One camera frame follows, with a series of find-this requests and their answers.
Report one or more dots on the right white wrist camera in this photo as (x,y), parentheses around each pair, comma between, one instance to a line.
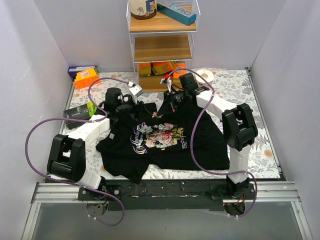
(166,81)

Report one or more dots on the black floral print t-shirt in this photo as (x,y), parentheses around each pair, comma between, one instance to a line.
(177,141)

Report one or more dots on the black green product box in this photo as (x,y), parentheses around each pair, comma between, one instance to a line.
(81,112)

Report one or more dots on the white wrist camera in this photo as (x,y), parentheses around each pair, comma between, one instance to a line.
(166,81)
(135,92)

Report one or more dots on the orange card box on shelf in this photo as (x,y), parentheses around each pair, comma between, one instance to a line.
(180,70)

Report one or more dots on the toilet paper roll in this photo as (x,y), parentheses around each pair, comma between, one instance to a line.
(204,74)

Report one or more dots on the orange box on mat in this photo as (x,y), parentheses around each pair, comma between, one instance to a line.
(85,78)

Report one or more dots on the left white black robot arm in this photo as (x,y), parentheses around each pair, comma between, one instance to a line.
(67,157)

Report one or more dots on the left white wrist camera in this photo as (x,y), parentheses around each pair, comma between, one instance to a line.
(135,92)

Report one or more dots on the aluminium rail frame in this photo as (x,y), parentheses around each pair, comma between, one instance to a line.
(274,213)

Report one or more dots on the cream brown cartoon canister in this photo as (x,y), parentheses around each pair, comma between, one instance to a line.
(143,9)

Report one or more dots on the white wire wooden shelf rack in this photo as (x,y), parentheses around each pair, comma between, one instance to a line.
(161,39)

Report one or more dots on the yellow green sponge pack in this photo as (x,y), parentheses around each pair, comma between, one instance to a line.
(144,69)

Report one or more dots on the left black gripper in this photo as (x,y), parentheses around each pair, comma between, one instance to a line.
(139,110)

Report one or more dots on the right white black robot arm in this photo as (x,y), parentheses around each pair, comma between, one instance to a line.
(238,124)

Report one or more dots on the floral patterned table mat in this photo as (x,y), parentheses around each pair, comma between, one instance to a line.
(233,85)

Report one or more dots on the teal rectangular box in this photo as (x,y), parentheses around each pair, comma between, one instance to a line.
(178,13)

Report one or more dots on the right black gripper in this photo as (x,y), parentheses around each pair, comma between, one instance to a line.
(170,100)

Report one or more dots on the purple box at wall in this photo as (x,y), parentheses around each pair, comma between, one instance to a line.
(73,70)

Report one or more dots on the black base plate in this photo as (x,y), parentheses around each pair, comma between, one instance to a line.
(202,194)

